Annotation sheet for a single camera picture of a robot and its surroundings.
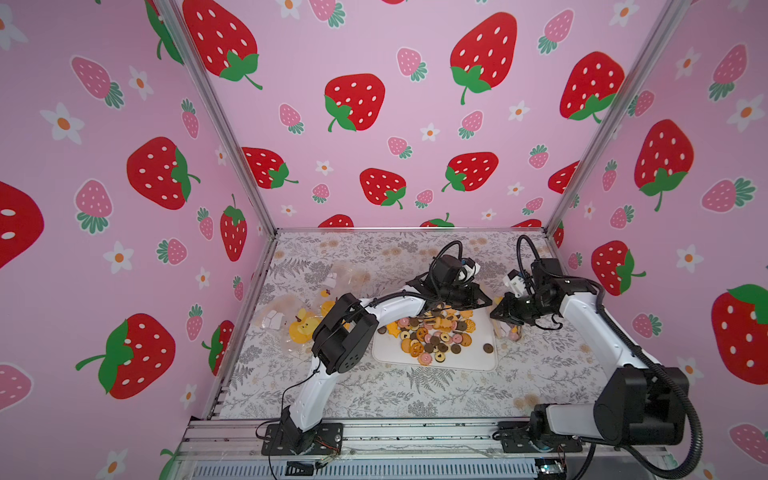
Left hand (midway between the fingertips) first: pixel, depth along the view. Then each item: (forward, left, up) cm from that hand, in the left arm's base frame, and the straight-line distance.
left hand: (496, 304), depth 82 cm
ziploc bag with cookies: (-2, +62, -9) cm, 62 cm away
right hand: (-2, +1, -2) cm, 4 cm away
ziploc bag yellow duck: (+17, +47, -11) cm, 51 cm away
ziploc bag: (-5, -4, -7) cm, 9 cm away
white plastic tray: (-8, +3, -16) cm, 18 cm away
